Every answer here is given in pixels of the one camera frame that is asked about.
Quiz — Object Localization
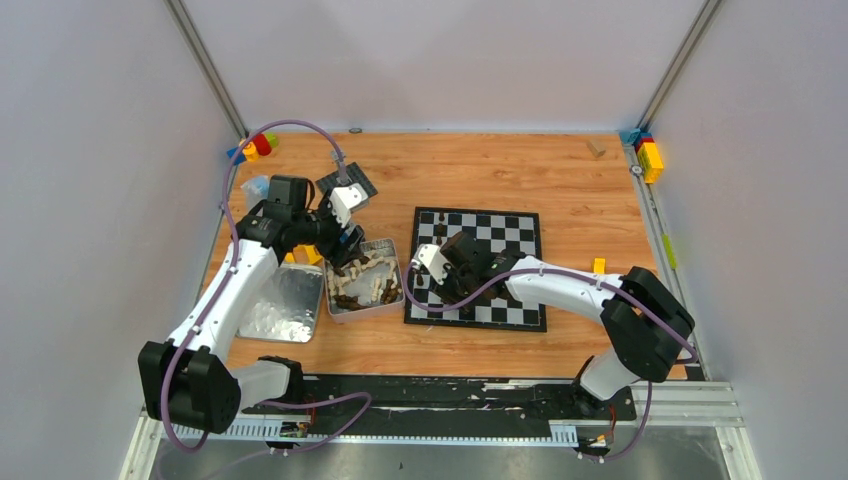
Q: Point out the folding chess board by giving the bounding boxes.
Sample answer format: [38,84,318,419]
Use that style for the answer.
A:
[404,206,547,333]

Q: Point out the silver tin lid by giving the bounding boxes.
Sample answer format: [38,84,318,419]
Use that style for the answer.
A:
[237,263,324,344]

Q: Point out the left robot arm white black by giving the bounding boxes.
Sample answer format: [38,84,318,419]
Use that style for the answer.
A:
[138,175,369,434]

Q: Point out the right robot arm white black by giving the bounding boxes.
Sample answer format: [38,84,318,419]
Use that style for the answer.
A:
[413,232,699,418]

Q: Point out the pink tin box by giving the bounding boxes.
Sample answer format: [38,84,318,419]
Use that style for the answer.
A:
[324,238,405,324]

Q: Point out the grey lego baseplate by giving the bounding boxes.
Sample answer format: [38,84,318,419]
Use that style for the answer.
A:
[312,150,378,199]

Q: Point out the coloured toy blocks cluster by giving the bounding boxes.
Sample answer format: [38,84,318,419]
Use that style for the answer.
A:
[235,133,279,165]

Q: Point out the yellow plastic block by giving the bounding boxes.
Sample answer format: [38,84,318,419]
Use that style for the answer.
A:
[592,257,607,275]

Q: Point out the small wooden block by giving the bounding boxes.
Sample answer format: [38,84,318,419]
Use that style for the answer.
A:
[586,139,607,158]

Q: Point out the stacked coloured bricks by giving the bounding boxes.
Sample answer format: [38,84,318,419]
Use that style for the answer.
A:
[618,129,665,184]

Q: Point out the yellow plastic frame piece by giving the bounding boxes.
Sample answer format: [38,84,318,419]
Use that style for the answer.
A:
[284,245,324,265]

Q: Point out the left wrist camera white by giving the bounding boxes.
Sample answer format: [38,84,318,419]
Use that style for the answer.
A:
[329,183,369,226]

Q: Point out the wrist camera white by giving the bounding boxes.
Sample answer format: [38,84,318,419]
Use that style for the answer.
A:
[329,183,369,226]
[413,244,458,286]

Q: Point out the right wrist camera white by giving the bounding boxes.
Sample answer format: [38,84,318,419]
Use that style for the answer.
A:
[413,244,458,286]

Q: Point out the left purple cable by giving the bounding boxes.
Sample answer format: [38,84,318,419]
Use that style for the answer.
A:
[158,119,374,458]

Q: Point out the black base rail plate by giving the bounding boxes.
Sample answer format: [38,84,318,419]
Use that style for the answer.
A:
[241,372,637,440]

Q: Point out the aluminium frame rail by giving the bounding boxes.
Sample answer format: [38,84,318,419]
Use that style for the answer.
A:
[142,371,760,479]

